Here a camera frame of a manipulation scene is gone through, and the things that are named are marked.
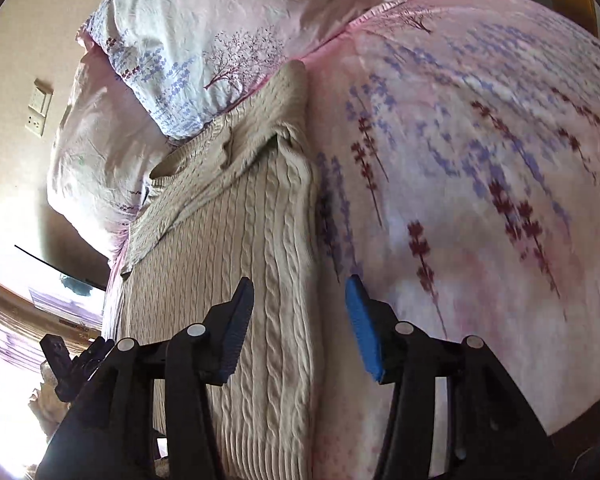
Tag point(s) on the pink floral bed sheet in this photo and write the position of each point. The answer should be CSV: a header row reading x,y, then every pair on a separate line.
x,y
454,170

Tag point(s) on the black flat screen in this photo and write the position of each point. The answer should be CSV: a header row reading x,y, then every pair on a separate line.
x,y
65,267

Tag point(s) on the white wall socket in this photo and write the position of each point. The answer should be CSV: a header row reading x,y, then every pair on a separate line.
x,y
35,122

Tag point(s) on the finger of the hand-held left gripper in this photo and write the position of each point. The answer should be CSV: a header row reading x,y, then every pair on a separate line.
x,y
67,370

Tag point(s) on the pink floral pillow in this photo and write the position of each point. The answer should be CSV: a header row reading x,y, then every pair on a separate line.
x,y
205,25
100,160

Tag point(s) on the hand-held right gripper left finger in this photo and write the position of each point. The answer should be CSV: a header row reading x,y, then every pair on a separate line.
x,y
236,332

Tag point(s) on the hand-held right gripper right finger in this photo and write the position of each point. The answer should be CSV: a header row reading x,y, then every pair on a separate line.
x,y
363,330

